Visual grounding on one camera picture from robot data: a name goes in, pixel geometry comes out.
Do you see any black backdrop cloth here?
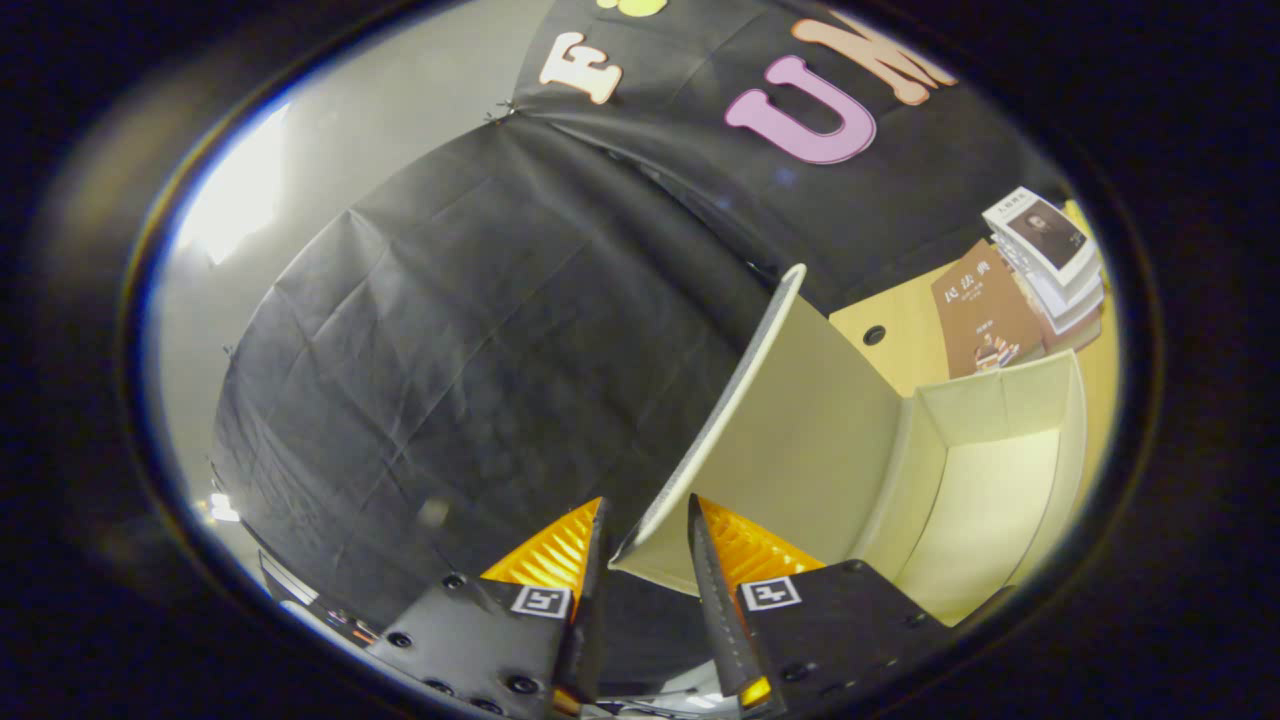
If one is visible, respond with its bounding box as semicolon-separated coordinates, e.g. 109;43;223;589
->
205;0;1071;691

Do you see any white book with portrait cover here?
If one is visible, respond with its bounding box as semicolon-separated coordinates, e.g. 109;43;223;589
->
982;187;1101;289

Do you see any ceiling light panel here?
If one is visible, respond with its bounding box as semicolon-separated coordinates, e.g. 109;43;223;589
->
175;100;293;266

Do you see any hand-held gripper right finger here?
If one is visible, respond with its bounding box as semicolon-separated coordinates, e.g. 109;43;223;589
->
685;493;953;716

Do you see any brown book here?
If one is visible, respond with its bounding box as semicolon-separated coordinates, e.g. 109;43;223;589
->
930;238;1046;379

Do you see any grey fabric storage box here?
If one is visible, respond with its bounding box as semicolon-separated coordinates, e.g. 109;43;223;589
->
608;263;1089;627

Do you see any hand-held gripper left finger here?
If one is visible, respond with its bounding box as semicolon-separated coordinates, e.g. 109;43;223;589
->
363;496;613;720

